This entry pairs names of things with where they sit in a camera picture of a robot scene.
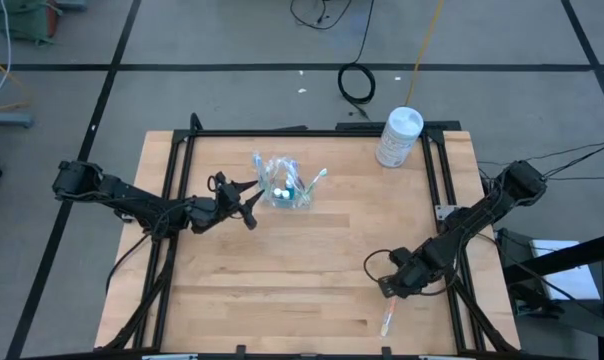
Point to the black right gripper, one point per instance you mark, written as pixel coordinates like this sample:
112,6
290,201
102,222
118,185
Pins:
409,277

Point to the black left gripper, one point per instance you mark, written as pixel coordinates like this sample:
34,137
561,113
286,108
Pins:
227,202

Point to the red white toothbrush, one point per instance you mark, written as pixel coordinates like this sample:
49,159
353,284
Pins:
271,172

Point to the blue white toothbrush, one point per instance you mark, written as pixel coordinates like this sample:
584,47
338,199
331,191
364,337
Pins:
257,161

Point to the orange white toothbrush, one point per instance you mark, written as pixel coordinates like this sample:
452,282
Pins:
387,320

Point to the purple white toothbrush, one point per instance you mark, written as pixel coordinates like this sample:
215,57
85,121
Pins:
294,172

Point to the clear plastic bag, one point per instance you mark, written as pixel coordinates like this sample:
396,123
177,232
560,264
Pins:
302,200

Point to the green white toothbrush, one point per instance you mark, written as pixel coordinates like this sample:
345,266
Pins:
322,173

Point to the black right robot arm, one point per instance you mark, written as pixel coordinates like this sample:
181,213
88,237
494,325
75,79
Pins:
472,220

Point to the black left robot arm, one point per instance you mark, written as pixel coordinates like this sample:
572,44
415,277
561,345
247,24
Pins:
132,192

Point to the white wipes canister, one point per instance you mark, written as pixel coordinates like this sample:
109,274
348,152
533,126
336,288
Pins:
399,135

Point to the black stand beam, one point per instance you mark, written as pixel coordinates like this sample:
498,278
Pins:
567,257

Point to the white box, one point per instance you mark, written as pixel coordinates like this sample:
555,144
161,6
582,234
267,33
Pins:
572,282

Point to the grey-blue floor bar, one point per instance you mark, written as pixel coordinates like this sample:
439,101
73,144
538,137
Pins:
7,119

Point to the green bag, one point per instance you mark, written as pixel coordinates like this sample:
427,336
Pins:
24,20

